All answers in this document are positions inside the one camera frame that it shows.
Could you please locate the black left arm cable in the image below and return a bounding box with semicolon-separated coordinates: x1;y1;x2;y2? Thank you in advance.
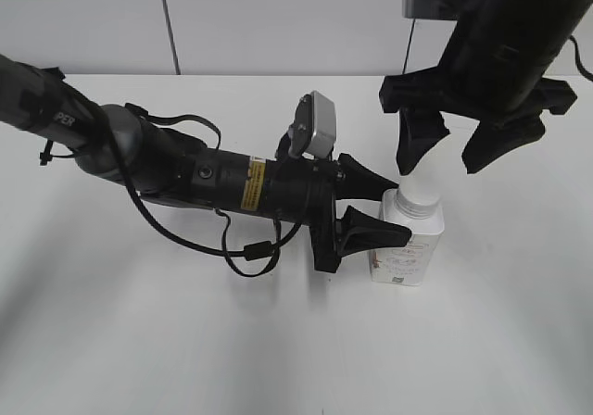
39;102;309;277

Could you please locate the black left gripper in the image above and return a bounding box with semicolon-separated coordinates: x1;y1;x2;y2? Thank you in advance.
268;149;412;273

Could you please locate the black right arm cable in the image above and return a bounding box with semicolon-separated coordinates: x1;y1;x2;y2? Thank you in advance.
568;34;593;82

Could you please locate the white yili changqing bottle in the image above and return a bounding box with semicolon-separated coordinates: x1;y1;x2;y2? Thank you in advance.
369;189;445;286

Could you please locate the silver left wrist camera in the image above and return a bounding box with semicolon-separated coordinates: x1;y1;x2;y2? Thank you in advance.
287;91;336;159

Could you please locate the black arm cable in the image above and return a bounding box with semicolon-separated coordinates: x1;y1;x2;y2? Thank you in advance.
39;102;309;277
568;34;593;82

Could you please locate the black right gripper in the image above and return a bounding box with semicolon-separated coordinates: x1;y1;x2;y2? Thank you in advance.
379;67;577;176

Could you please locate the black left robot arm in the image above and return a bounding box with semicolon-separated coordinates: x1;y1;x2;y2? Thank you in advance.
1;58;411;273

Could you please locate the white round bottle cap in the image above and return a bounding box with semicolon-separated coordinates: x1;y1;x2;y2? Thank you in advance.
395;174;441;219

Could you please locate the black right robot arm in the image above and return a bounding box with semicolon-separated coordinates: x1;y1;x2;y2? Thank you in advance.
379;0;592;175

